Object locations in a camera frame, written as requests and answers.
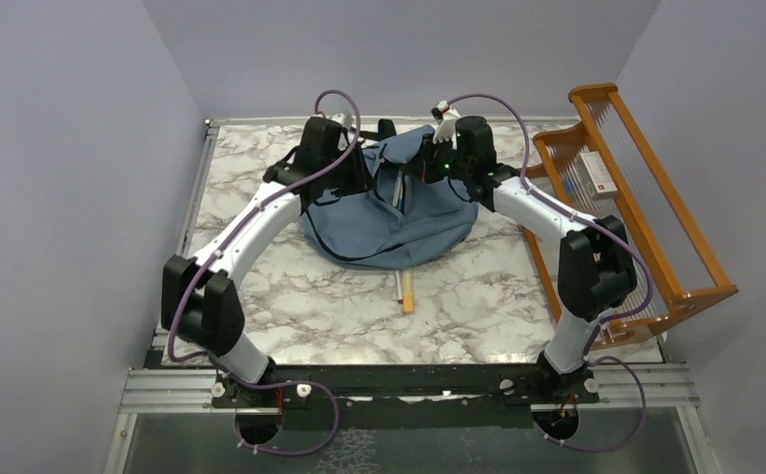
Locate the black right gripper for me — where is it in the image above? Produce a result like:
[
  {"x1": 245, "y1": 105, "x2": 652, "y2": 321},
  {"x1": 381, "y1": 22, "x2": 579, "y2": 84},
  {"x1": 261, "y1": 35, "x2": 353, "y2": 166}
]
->
[{"x1": 400, "y1": 132, "x2": 471, "y2": 186}]

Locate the yellow capped white pen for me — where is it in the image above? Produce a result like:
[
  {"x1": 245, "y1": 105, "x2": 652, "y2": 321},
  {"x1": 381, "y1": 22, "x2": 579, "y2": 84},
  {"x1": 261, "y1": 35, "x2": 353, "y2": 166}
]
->
[{"x1": 392, "y1": 171, "x2": 404, "y2": 210}]

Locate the blue student backpack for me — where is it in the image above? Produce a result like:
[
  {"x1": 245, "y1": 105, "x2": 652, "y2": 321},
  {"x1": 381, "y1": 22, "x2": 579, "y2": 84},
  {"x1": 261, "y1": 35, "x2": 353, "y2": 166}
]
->
[{"x1": 299, "y1": 125, "x2": 479, "y2": 271}]

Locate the red capped white pen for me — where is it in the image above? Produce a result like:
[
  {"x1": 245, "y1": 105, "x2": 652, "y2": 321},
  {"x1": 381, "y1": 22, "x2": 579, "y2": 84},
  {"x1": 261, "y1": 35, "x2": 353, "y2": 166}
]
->
[{"x1": 394, "y1": 271, "x2": 404, "y2": 304}]

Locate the orange highlighter marker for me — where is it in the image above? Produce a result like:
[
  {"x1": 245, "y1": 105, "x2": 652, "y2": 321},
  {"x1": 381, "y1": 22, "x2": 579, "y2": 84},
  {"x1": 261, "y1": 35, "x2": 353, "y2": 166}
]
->
[{"x1": 401, "y1": 269, "x2": 416, "y2": 314}]

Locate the blue capped white pen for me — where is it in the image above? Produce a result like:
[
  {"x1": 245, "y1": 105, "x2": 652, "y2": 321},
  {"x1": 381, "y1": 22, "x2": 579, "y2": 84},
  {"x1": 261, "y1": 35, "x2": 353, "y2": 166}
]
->
[{"x1": 397, "y1": 187, "x2": 406, "y2": 215}]

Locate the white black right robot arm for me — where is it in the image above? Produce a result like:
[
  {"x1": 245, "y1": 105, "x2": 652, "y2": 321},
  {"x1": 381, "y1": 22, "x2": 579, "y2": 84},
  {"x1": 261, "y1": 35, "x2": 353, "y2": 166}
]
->
[{"x1": 402, "y1": 116, "x2": 638, "y2": 402}]

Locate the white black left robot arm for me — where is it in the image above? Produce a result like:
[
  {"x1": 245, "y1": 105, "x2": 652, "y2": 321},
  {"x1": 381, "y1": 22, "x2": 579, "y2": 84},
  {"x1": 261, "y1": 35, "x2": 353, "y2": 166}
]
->
[{"x1": 161, "y1": 113, "x2": 373, "y2": 406}]

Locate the white red small box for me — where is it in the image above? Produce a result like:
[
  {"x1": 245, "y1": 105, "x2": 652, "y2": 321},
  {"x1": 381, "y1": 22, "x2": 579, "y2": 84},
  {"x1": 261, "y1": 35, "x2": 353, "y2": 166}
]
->
[{"x1": 576, "y1": 151, "x2": 618, "y2": 199}]

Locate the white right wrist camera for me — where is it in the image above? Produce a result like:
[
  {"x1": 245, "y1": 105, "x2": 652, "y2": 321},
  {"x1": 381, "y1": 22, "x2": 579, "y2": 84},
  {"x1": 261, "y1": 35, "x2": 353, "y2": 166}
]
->
[{"x1": 430, "y1": 100, "x2": 461, "y2": 144}]

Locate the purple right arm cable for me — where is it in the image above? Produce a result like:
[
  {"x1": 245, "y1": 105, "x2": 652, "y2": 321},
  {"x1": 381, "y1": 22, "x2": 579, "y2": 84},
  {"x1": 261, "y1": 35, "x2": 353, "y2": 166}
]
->
[{"x1": 434, "y1": 93, "x2": 655, "y2": 454}]

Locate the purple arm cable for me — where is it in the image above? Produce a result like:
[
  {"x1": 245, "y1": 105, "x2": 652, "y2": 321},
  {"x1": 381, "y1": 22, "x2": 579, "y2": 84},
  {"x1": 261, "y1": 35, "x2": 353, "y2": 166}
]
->
[
  {"x1": 165, "y1": 89, "x2": 363, "y2": 458},
  {"x1": 434, "y1": 93, "x2": 655, "y2": 454}
]

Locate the wooden wire rack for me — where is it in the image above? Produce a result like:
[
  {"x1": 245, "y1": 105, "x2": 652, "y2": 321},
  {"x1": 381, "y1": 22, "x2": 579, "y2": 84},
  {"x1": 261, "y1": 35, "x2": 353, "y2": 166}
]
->
[{"x1": 526, "y1": 83, "x2": 738, "y2": 350}]

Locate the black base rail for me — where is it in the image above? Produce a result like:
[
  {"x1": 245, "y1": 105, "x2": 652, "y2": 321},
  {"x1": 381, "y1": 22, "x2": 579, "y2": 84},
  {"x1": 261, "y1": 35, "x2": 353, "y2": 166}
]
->
[{"x1": 143, "y1": 350, "x2": 600, "y2": 434}]

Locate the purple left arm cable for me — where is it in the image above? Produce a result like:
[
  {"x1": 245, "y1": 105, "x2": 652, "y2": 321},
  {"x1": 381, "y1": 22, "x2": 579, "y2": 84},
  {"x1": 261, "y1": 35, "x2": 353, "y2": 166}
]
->
[{"x1": 165, "y1": 89, "x2": 363, "y2": 458}]

